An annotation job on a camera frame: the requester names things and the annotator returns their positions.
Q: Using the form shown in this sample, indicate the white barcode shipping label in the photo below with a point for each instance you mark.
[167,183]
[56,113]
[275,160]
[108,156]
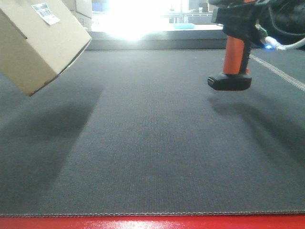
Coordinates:
[43,10]

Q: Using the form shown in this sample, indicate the stacked cardboard boxes background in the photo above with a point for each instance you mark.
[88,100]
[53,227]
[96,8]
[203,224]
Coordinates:
[82,10]

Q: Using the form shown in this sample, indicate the orange black barcode scanner gun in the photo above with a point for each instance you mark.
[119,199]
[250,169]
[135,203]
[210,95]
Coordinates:
[238,20]

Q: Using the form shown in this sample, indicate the blue tray in background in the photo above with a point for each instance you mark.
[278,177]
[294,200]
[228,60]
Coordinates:
[183,26]

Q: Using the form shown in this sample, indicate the red table edge rail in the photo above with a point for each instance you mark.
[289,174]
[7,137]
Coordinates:
[289,221]

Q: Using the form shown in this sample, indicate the dark grey conveyor belt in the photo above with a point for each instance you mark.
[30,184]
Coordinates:
[141,132]

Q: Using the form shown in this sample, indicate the brown cardboard package box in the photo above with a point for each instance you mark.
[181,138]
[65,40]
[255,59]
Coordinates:
[33,53]

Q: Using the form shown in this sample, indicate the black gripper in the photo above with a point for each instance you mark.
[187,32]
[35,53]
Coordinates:
[284,20]

